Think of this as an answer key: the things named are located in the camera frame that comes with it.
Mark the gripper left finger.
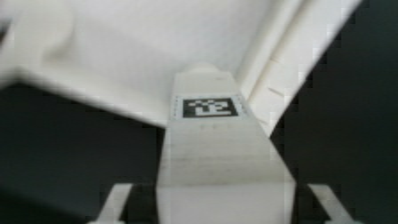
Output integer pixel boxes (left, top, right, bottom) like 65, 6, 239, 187
88, 183, 134, 224

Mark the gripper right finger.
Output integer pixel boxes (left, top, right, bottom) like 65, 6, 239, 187
310, 184, 360, 224

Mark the white desk leg back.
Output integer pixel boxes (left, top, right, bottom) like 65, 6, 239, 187
157, 63, 296, 224

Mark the white desk top tray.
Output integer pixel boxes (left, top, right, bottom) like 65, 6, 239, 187
0, 0, 310, 129

